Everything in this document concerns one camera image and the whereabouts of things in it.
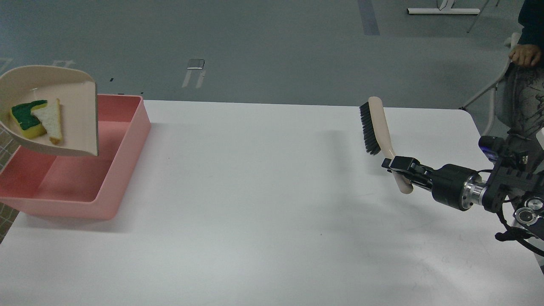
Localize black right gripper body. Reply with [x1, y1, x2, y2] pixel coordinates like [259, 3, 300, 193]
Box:
[422, 164, 482, 211]

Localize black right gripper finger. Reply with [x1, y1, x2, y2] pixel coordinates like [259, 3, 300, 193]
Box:
[381, 156, 434, 183]

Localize beige hand brush black bristles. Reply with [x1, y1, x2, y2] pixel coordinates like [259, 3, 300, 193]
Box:
[359, 96, 414, 195]

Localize beige plastic dustpan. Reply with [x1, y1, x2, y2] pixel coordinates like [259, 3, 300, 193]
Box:
[0, 65, 99, 156]

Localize yellow green sponge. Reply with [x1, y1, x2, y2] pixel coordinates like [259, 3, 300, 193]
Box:
[10, 99, 48, 139]

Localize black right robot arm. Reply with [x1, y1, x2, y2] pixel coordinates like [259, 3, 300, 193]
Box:
[382, 136, 543, 256]

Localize pink plastic bin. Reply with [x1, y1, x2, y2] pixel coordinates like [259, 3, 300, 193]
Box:
[0, 94, 151, 220]

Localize person in teal jacket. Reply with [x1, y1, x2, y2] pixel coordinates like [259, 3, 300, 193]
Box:
[496, 0, 544, 138]

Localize white office chair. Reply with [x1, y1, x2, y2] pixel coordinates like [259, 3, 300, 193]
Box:
[458, 57, 512, 136]

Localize white desk base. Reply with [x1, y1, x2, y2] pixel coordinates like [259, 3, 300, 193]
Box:
[406, 0, 481, 15]

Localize beige checkered cloth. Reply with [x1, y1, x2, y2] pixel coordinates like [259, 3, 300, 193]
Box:
[0, 127, 20, 245]

